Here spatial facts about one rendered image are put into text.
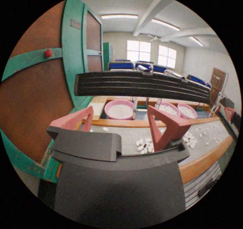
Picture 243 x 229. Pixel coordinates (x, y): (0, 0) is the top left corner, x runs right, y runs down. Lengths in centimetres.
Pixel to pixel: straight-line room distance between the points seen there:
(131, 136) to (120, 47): 511
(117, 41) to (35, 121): 530
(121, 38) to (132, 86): 523
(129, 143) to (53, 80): 53
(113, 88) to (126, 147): 33
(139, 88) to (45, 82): 39
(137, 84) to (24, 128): 43
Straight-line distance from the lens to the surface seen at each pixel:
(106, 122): 54
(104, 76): 25
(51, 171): 49
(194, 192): 71
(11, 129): 36
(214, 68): 542
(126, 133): 50
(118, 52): 526
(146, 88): 24
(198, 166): 60
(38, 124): 40
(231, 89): 501
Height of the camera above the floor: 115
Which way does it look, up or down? 36 degrees down
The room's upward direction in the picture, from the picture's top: straight up
